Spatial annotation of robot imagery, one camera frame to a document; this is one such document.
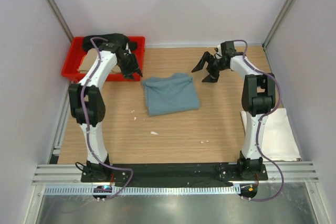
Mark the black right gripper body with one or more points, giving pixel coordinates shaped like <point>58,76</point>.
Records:
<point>213,62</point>

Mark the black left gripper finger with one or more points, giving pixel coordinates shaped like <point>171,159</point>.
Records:
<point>137,70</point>
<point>128,76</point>

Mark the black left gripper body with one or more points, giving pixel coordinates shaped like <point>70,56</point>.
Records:
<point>128,65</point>

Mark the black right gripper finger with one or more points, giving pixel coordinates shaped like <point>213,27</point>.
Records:
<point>200,65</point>
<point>212,77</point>

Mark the blue t-shirt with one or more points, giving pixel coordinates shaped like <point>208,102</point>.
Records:
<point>176,93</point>

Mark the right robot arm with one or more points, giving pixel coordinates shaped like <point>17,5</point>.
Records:
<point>258,100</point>

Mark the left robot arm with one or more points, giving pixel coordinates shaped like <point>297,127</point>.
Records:
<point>87,105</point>

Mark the black t-shirt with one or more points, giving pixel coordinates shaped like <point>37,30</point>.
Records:
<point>115,38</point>

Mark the beige folded t-shirt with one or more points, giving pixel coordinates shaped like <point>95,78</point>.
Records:
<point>89,60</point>

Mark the red plastic bin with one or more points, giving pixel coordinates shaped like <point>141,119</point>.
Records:
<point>76,53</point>

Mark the white folded t-shirt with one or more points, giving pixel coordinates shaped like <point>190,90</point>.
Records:
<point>276,138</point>

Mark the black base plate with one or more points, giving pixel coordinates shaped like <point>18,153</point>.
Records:
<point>160,173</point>

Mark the slotted cable duct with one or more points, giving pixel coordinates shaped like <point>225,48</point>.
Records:
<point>96,190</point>

